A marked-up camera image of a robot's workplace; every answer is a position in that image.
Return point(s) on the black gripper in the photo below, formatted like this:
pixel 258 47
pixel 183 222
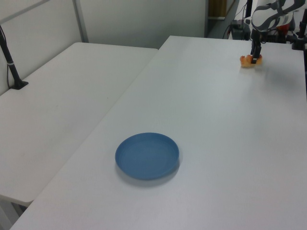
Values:
pixel 256 39

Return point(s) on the orange toy bread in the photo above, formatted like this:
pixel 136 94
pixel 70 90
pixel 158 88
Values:
pixel 245 61

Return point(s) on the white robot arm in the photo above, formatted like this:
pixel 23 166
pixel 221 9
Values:
pixel 271 16

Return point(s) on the black equipment box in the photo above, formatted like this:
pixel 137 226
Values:
pixel 239 30

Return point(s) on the black clamp stand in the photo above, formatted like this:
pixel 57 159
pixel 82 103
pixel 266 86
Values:
pixel 299 38

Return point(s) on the wooden door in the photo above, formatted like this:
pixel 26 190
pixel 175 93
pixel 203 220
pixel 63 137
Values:
pixel 217 8

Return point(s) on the blue round plate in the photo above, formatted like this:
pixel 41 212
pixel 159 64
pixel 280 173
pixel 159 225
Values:
pixel 146 155

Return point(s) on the white side table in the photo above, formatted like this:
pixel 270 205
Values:
pixel 60 107

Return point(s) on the black pole with base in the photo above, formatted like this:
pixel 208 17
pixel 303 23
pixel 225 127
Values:
pixel 9 64

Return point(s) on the grey metal partition post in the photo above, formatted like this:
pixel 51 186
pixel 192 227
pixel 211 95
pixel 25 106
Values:
pixel 81 21

